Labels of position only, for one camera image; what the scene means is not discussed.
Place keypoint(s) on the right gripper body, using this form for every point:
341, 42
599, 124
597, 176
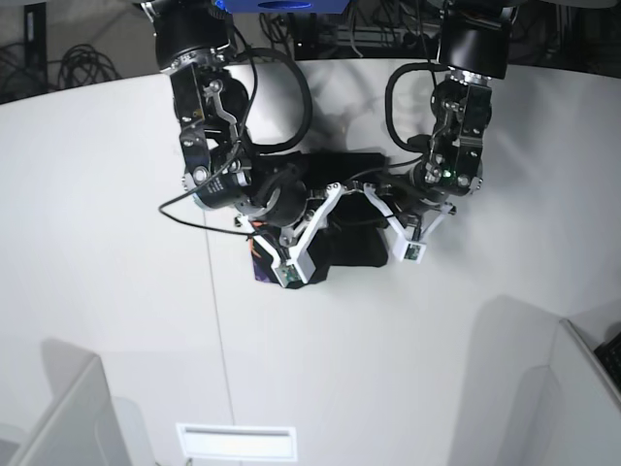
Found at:
276, 198

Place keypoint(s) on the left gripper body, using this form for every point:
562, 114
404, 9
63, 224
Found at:
411, 202

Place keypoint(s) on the black T-shirt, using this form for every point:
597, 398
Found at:
332, 240

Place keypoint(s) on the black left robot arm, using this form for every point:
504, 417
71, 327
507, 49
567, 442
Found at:
472, 50

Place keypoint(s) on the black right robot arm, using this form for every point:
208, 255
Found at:
195, 41

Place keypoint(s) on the blue box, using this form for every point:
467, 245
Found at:
284, 6

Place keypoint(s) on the white slotted table plate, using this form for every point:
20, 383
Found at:
238, 443

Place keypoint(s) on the black keyboard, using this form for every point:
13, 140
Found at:
609, 356

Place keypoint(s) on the white right partition panel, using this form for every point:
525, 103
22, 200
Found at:
566, 411

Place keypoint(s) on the white partition panel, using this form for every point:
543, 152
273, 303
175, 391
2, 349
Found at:
566, 411
58, 408

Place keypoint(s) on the white left partition panel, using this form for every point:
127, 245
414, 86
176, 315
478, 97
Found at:
58, 408

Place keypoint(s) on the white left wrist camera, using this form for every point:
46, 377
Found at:
405, 249

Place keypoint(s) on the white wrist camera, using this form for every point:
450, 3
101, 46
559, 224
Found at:
297, 267
405, 249

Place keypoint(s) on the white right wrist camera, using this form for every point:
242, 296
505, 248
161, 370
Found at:
297, 267

